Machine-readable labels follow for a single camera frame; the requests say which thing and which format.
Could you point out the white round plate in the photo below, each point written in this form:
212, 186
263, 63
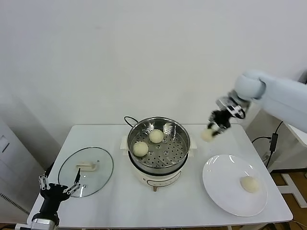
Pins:
223, 177

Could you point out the perforated steel steamer basket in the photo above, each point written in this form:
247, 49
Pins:
168, 153

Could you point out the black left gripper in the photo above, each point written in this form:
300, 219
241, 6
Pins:
52, 194

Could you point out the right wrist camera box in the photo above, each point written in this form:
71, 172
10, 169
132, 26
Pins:
223, 103

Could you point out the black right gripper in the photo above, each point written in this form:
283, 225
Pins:
220, 118

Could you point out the white cabinet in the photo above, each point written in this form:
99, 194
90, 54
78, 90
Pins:
14, 172

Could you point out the white desk base frame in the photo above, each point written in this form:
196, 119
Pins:
287, 184

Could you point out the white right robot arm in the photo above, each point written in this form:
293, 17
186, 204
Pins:
283, 95

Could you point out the cream electric cooker pot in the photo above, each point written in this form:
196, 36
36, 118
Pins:
163, 179

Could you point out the white side desk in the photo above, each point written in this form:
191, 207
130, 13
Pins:
299, 136

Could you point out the white steamed baozi bun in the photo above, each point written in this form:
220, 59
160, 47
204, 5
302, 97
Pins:
140, 149
156, 136
250, 184
206, 136

